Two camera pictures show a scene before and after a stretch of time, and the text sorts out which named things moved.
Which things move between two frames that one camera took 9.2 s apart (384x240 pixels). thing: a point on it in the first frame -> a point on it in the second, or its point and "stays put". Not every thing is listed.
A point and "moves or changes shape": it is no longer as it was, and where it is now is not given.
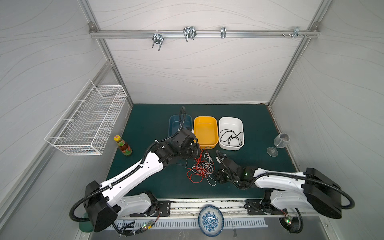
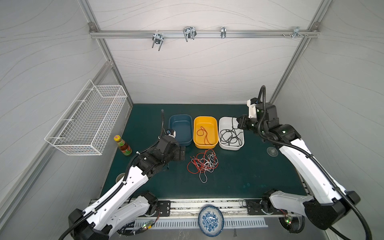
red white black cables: [203, 167] moves or changes shape
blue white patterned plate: [211, 220] stays put
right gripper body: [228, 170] -> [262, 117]
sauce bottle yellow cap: [126, 150] stays put
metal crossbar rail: [205, 34] stays put
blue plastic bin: [174, 123] stays put
